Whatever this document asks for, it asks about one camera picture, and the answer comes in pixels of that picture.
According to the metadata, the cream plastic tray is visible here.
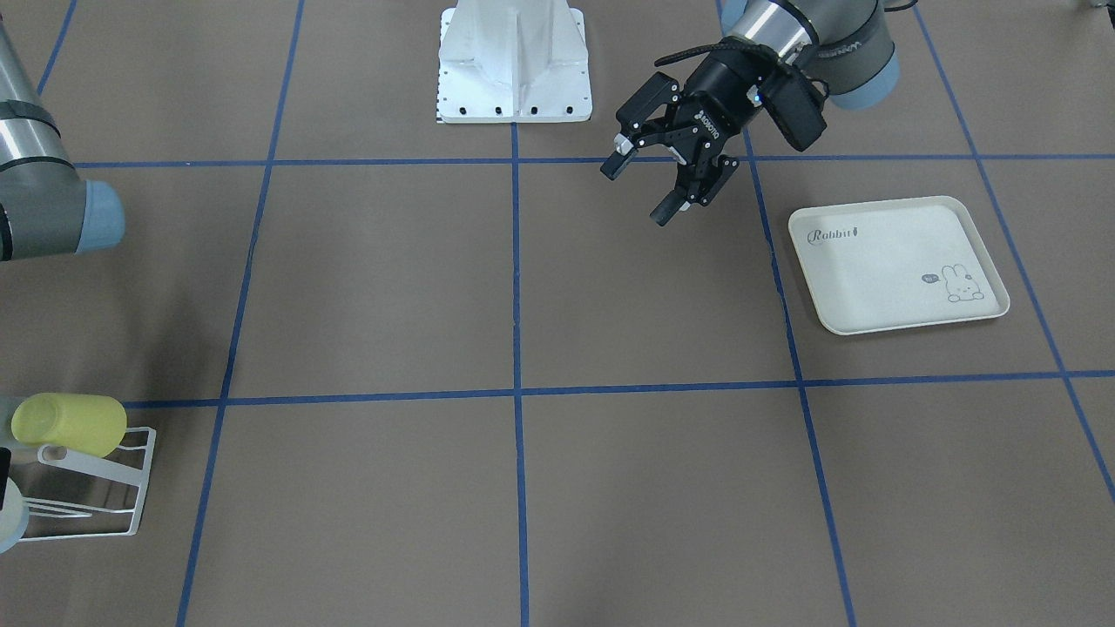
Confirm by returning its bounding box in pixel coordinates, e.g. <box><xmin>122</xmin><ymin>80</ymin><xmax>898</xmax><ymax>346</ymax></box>
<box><xmin>787</xmin><ymin>196</ymin><xmax>1011</xmax><ymax>336</ymax></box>

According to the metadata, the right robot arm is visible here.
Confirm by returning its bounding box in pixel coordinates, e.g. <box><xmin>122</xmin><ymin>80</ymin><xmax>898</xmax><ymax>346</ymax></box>
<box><xmin>1</xmin><ymin>31</ymin><xmax>126</xmax><ymax>262</ymax></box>

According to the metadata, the yellow plastic cup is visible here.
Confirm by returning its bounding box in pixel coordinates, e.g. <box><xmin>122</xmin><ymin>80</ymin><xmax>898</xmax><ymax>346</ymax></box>
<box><xmin>10</xmin><ymin>393</ymin><xmax>128</xmax><ymax>459</ymax></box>

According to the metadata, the pale green plastic cup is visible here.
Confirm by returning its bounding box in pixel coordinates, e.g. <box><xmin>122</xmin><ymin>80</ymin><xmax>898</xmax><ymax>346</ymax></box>
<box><xmin>0</xmin><ymin>479</ymin><xmax>30</xmax><ymax>553</ymax></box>

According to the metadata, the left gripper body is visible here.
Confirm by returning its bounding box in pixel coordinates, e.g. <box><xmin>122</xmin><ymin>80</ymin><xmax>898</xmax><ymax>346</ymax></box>
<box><xmin>615</xmin><ymin>38</ymin><xmax>828</xmax><ymax>208</ymax></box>

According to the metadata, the white wire cup rack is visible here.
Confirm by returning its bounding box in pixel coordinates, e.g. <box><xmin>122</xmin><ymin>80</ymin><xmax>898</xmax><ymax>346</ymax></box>
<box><xmin>10</xmin><ymin>426</ymin><xmax>157</xmax><ymax>543</ymax></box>

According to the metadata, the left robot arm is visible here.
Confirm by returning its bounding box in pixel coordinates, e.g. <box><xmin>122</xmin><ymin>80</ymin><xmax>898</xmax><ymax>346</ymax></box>
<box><xmin>601</xmin><ymin>1</ymin><xmax>900</xmax><ymax>226</ymax></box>

